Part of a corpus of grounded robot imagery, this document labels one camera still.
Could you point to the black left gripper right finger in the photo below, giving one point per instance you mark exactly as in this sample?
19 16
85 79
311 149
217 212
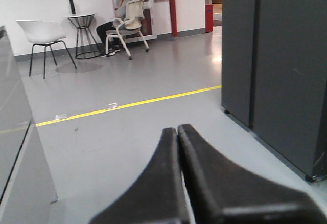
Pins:
222 191

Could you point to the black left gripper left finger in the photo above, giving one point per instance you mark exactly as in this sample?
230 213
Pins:
157 196

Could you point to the glossy grey cabinet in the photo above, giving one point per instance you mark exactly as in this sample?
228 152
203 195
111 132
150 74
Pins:
27 187

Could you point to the dark grey tall cabinet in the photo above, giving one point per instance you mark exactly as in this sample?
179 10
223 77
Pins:
274 76

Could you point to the white round side table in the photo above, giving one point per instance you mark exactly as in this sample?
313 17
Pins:
86 45

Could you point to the beige rolling chair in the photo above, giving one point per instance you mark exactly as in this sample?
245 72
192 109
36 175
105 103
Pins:
130 25

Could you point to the red bin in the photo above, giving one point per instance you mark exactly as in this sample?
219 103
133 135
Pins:
209 8

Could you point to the white shell chair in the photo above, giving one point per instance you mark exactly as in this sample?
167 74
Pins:
43 33

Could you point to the black bottle on table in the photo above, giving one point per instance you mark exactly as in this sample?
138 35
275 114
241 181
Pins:
72 7

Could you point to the seated person in grey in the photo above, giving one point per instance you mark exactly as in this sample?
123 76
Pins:
120 11

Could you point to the red door frame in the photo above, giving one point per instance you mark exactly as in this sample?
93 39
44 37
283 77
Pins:
165 17

